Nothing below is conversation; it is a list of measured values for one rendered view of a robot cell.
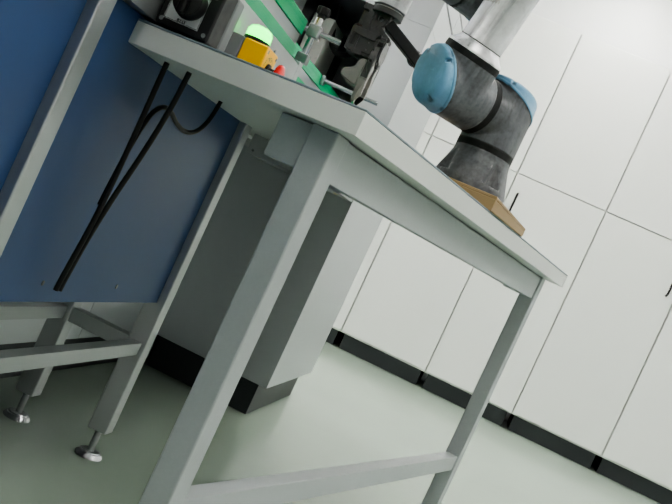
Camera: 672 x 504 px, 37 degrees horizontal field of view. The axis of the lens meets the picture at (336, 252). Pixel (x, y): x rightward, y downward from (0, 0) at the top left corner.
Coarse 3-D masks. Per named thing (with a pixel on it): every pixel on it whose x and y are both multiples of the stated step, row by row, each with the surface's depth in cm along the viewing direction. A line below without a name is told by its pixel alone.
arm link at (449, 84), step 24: (504, 0) 183; (528, 0) 183; (480, 24) 184; (504, 24) 183; (432, 48) 188; (456, 48) 185; (480, 48) 184; (504, 48) 186; (432, 72) 186; (456, 72) 183; (480, 72) 184; (432, 96) 185; (456, 96) 185; (480, 96) 187; (456, 120) 190; (480, 120) 190
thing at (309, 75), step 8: (296, 48) 240; (312, 64) 259; (304, 72) 256; (312, 72) 262; (296, 80) 252; (304, 80) 259; (312, 80) 266; (320, 80) 273; (320, 88) 276; (328, 88) 284; (336, 96) 297
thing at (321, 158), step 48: (288, 144) 129; (336, 144) 127; (288, 192) 128; (384, 192) 148; (288, 240) 127; (432, 240) 176; (480, 240) 201; (240, 288) 128; (528, 288) 254; (240, 336) 127; (480, 384) 263; (192, 432) 128; (192, 480) 131; (240, 480) 152; (288, 480) 165; (336, 480) 184; (384, 480) 212; (432, 480) 264
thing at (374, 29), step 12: (372, 12) 218; (384, 12) 216; (396, 12) 216; (360, 24) 219; (372, 24) 219; (384, 24) 218; (348, 36) 217; (360, 36) 217; (372, 36) 216; (384, 36) 218; (348, 48) 217; (360, 48) 217; (372, 48) 216; (384, 48) 217
